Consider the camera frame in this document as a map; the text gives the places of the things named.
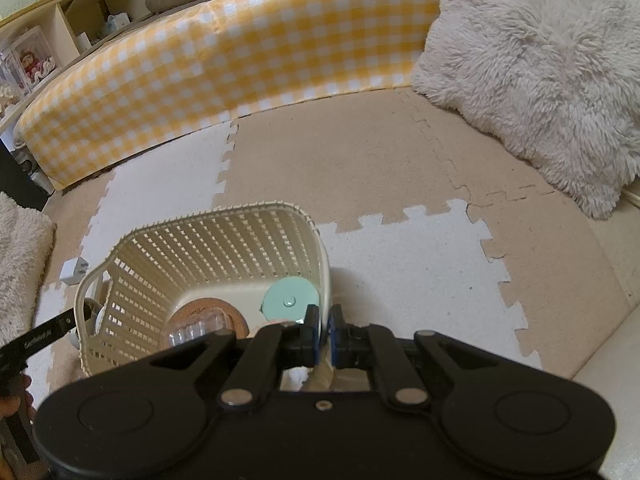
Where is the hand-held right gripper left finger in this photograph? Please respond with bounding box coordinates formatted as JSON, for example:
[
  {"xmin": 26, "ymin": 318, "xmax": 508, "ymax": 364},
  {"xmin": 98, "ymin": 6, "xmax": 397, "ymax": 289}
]
[{"xmin": 145, "ymin": 304, "xmax": 321, "ymax": 408}]

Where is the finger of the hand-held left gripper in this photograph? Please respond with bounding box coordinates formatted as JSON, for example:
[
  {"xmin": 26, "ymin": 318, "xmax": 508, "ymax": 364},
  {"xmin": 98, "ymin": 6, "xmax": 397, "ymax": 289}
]
[{"xmin": 0, "ymin": 309, "xmax": 83, "ymax": 368}]

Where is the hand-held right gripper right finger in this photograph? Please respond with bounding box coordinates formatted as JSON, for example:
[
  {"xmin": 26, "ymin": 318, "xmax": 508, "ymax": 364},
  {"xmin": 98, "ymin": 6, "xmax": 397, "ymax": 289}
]
[{"xmin": 330, "ymin": 304, "xmax": 502, "ymax": 408}]

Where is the mint green round lid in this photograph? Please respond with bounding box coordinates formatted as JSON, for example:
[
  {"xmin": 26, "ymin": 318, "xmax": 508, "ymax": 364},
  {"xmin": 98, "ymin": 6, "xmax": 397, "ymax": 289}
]
[{"xmin": 260, "ymin": 276, "xmax": 320, "ymax": 324}]

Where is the clear plastic blister pack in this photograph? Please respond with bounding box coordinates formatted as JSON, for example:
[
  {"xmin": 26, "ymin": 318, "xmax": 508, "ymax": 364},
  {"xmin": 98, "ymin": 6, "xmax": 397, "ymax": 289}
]
[{"xmin": 167, "ymin": 317, "xmax": 237, "ymax": 350}]

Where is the cream plastic lattice basket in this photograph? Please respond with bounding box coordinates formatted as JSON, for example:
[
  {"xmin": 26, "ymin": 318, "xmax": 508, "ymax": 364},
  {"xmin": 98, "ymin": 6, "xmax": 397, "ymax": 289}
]
[{"xmin": 74, "ymin": 201, "xmax": 334, "ymax": 394}]

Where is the person's left hand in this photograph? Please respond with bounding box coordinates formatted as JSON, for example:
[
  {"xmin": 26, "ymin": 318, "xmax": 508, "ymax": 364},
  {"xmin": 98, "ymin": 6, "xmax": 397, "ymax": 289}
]
[{"xmin": 0, "ymin": 374, "xmax": 37, "ymax": 422}]

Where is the white power adapter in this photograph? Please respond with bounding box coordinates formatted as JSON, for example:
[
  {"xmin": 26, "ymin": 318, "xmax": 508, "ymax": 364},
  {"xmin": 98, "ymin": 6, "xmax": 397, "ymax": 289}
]
[{"xmin": 61, "ymin": 258, "xmax": 91, "ymax": 286}]

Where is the beige fluffy rug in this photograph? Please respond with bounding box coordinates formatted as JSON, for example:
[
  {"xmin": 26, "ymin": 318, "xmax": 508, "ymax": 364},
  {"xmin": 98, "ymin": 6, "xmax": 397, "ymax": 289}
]
[{"xmin": 0, "ymin": 191, "xmax": 57, "ymax": 347}]

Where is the black furniture panel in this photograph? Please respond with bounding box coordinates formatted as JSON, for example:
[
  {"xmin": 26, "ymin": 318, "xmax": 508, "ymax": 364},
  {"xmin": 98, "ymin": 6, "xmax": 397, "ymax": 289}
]
[{"xmin": 0, "ymin": 149, "xmax": 47, "ymax": 209}]

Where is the foam puzzle floor mat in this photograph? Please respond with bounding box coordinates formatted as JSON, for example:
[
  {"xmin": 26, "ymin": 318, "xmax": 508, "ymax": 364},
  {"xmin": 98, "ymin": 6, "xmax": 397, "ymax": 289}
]
[{"xmin": 30, "ymin": 85, "xmax": 632, "ymax": 396}]

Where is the pale doll in clear case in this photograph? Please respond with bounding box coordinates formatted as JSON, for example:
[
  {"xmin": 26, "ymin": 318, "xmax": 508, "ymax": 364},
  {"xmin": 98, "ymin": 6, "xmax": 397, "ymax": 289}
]
[{"xmin": 0, "ymin": 77, "xmax": 23, "ymax": 116}]

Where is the yellow checkered cushion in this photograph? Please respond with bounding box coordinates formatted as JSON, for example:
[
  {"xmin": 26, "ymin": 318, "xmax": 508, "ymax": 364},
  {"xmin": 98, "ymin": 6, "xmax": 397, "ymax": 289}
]
[{"xmin": 14, "ymin": 0, "xmax": 454, "ymax": 192}]

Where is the wooden shelf unit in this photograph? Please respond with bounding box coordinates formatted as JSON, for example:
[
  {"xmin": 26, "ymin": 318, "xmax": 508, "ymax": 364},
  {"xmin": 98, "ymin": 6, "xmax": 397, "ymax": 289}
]
[{"xmin": 0, "ymin": 0, "xmax": 167, "ymax": 136}]

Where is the white fluffy pillow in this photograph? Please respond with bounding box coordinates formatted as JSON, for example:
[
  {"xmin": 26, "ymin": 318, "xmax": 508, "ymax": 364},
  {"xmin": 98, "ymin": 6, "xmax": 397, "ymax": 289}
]
[{"xmin": 410, "ymin": 0, "xmax": 640, "ymax": 221}]

